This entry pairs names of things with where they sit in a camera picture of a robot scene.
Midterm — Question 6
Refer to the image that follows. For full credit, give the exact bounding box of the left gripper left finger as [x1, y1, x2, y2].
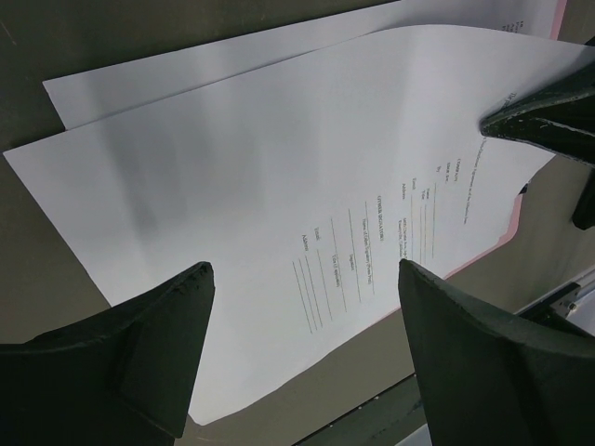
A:
[1, 262, 215, 445]

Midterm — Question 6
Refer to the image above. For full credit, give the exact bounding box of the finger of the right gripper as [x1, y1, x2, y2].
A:
[480, 63, 594, 164]

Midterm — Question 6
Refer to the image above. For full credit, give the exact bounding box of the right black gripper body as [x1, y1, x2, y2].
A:
[572, 168, 595, 229]

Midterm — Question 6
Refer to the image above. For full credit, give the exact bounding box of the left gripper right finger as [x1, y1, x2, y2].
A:
[398, 259, 594, 445]

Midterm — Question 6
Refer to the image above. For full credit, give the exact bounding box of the pink clipboard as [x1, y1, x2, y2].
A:
[439, 1, 566, 278]

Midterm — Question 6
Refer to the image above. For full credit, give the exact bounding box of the form paper sheet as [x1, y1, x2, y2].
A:
[6, 25, 594, 425]

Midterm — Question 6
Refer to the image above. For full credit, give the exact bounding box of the dense text paper sheet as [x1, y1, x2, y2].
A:
[43, 0, 566, 129]

